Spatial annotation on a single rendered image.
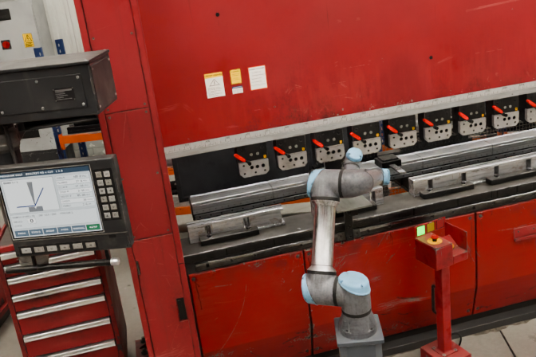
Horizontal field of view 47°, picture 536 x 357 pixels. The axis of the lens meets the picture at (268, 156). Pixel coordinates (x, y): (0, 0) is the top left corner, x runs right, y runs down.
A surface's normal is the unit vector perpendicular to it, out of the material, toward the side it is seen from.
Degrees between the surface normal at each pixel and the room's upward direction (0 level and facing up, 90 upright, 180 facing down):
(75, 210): 90
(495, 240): 90
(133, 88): 90
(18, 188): 90
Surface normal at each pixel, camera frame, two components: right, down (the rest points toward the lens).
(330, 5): 0.23, 0.28
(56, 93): -0.05, 0.32
